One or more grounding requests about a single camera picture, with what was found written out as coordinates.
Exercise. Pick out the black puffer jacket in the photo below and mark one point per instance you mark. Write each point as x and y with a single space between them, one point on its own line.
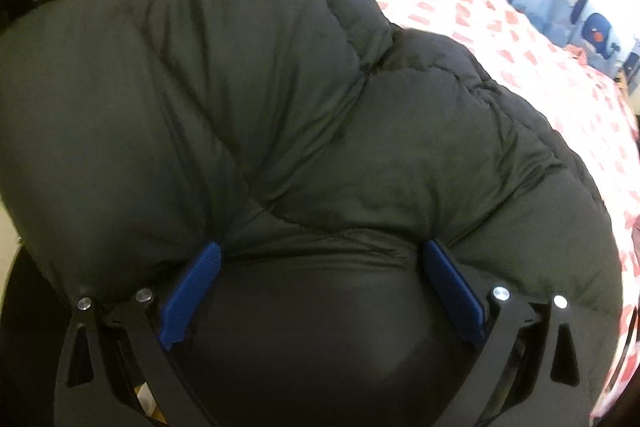
280 117

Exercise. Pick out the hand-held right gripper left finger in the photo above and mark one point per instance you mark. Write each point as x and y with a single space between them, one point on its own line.
192 292

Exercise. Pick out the pink checkered bed sheet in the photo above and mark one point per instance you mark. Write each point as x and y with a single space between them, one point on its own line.
450 7

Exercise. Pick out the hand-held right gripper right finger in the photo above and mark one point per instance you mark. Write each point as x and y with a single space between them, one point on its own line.
452 287

